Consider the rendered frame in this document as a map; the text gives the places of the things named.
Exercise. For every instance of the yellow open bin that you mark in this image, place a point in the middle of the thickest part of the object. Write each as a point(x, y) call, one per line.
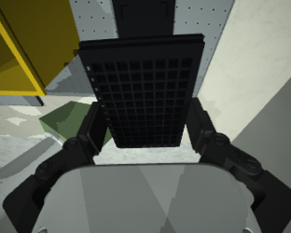
point(43, 37)

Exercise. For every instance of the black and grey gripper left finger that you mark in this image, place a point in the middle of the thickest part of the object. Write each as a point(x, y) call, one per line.
point(25, 202)

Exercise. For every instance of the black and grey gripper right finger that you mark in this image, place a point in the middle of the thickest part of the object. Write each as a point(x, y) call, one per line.
point(272, 198)

